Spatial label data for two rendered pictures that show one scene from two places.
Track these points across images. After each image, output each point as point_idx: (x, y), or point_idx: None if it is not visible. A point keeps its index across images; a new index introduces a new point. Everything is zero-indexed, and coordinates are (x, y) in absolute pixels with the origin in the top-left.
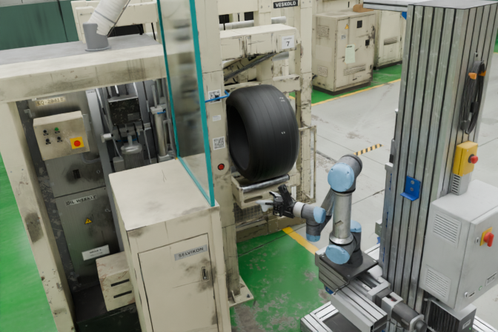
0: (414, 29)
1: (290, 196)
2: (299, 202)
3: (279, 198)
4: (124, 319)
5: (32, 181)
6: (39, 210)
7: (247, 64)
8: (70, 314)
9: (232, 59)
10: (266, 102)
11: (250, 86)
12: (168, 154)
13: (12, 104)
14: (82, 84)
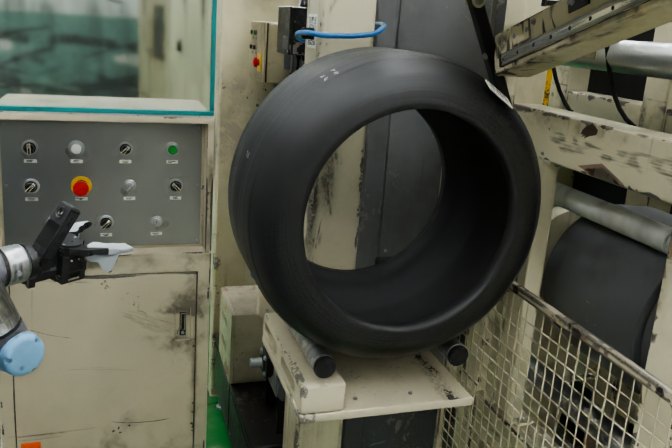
0: None
1: (52, 237)
2: (14, 247)
3: (72, 239)
4: (224, 388)
5: (229, 95)
6: (220, 135)
7: (562, 24)
8: (215, 314)
9: None
10: (311, 69)
11: (650, 141)
12: None
13: None
14: None
